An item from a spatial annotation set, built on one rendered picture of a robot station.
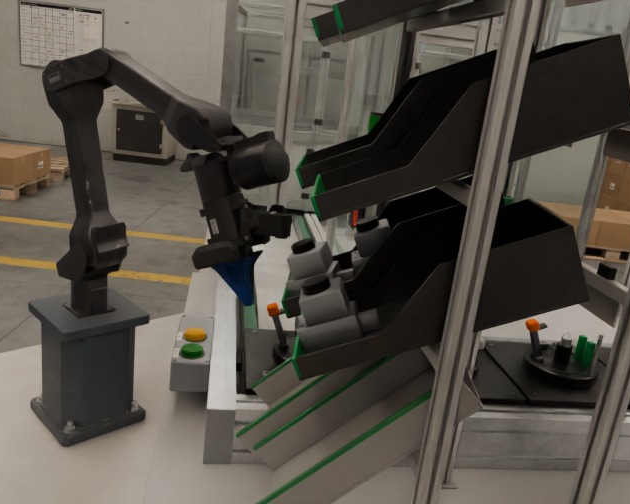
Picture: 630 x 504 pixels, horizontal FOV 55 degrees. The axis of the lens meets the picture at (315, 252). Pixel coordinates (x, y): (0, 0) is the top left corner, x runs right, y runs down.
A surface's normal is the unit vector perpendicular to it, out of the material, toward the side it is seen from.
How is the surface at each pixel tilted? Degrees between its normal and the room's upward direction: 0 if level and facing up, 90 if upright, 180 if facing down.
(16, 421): 0
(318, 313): 90
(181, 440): 0
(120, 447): 0
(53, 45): 90
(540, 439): 90
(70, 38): 90
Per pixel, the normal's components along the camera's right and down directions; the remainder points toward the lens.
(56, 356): -0.71, 0.12
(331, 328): -0.05, 0.28
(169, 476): 0.11, -0.95
